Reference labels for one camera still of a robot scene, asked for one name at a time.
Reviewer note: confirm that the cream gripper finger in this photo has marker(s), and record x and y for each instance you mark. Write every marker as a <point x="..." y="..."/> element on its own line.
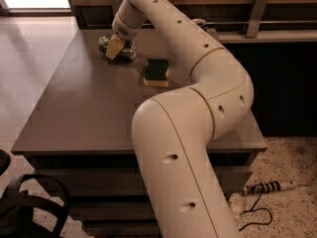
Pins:
<point x="115" y="45"/>

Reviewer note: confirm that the green soda can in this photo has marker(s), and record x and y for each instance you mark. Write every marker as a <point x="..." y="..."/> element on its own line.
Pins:
<point x="127" y="54"/>

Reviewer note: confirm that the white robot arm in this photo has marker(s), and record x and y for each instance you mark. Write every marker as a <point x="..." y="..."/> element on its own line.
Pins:
<point x="171" y="130"/>

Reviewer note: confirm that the blue Pepsi can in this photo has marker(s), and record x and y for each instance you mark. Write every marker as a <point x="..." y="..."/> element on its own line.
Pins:
<point x="201" y="23"/>

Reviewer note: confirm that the green and yellow sponge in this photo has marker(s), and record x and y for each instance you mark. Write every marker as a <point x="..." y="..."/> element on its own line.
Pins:
<point x="156" y="73"/>

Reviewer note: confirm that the grey drawer cabinet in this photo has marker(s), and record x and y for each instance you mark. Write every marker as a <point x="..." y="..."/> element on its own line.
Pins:
<point x="80" y="132"/>

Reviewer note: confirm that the white power strip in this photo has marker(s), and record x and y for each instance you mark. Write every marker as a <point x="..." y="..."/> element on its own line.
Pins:
<point x="268" y="187"/>

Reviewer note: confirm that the left metal wall bracket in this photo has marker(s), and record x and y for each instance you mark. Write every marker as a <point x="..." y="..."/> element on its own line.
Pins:
<point x="115" y="4"/>

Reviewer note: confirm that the metal wall bracket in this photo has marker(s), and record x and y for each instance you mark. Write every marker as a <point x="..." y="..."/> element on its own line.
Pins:
<point x="256" y="13"/>
<point x="115" y="4"/>

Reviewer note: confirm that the right metal wall bracket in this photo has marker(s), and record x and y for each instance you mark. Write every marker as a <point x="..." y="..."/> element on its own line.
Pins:
<point x="256" y="13"/>

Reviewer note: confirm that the metal rail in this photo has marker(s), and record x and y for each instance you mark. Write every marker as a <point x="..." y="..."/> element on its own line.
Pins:
<point x="243" y="25"/>

